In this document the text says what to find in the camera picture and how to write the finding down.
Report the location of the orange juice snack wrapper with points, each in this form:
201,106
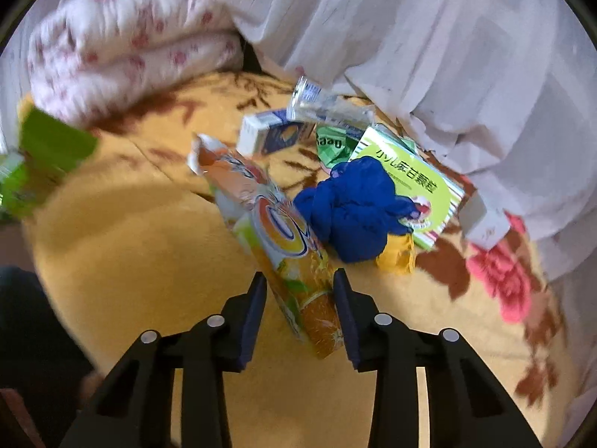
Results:
269,226

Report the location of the green yellow medicine box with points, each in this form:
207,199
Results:
437,197

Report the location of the yellow floral plush blanket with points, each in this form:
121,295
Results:
132,241

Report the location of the blue crumpled cloth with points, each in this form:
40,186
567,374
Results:
356,209

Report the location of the rolled floral pink quilt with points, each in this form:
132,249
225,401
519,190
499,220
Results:
91,58

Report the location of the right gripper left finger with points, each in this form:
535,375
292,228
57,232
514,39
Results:
132,408

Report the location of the yellow crumpled wrapper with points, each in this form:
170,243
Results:
399,256

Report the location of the white sheer curtain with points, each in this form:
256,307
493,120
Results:
502,91

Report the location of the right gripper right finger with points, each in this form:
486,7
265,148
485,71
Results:
468,406

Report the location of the green crumpled wrapper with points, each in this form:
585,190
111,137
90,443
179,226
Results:
334,145

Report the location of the clear crumpled plastic wrapper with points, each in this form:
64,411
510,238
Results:
312,103

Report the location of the yellow green snack wrapper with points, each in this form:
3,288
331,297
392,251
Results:
48,150

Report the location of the small white box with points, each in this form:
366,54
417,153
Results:
483,225

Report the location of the blue white carton box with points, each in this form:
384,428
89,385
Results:
270,131

